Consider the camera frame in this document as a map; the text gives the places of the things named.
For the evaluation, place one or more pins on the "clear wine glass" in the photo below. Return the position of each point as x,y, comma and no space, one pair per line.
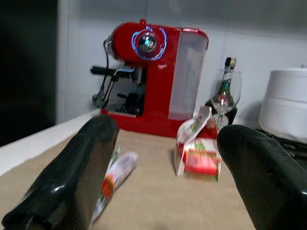
236,91

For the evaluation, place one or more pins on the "red and white carton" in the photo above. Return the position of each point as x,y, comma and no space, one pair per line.
201,163

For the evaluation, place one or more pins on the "red espresso coffee machine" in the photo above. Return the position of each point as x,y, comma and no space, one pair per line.
163,83

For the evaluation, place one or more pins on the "white round cooker pot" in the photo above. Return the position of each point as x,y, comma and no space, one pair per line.
285,103

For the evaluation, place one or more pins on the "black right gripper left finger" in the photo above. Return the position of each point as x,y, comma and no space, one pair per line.
69,172

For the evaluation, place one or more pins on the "black stove top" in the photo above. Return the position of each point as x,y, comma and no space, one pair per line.
296,149

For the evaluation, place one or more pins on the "dark wine bottle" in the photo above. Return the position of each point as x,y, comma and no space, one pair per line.
230,63

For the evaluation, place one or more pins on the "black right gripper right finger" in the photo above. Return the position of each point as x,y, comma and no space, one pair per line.
268,187

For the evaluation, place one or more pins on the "white printed sausage packet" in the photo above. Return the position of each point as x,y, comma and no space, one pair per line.
120,170

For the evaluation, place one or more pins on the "glass sliding door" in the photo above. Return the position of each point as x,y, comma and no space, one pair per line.
24,72

